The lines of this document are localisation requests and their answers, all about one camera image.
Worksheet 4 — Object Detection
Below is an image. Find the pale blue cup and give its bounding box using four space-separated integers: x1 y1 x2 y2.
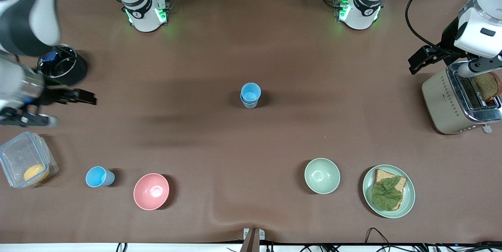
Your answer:
240 96 260 109

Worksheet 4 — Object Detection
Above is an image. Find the blue plastic cup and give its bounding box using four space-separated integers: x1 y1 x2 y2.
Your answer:
85 166 116 188
240 82 262 103

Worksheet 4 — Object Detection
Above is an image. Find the beige metal toaster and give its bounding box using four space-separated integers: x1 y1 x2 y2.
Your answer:
422 61 502 135

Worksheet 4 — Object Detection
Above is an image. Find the dark toast slice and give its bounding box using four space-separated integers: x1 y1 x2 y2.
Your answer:
472 71 502 102

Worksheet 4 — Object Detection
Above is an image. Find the clear plastic food container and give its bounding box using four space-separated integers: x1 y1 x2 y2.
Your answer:
0 131 59 189

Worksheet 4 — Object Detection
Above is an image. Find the orange fruit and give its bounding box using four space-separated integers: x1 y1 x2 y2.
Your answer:
24 164 50 184

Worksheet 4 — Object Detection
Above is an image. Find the pink bowl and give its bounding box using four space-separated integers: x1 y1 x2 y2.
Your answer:
133 173 170 210

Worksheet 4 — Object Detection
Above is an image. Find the brown bread slice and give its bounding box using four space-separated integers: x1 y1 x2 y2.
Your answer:
372 169 408 211

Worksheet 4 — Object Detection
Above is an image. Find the green lettuce leaf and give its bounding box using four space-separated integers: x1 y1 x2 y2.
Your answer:
371 177 403 211

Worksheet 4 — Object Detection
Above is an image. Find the green plate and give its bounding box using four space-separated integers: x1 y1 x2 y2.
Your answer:
362 165 416 219

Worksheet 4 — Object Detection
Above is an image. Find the green bowl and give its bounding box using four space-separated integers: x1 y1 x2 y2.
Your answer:
304 158 341 195

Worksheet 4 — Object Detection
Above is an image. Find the brown table cover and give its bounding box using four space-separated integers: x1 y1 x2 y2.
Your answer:
0 0 502 245

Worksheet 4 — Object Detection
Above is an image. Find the black saucepan blue handle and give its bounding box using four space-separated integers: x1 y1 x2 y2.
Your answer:
37 44 88 87

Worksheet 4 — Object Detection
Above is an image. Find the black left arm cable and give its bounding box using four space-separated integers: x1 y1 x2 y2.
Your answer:
405 0 473 56

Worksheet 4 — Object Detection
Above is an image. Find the black floor cable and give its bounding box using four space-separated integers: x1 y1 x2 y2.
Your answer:
365 227 395 247

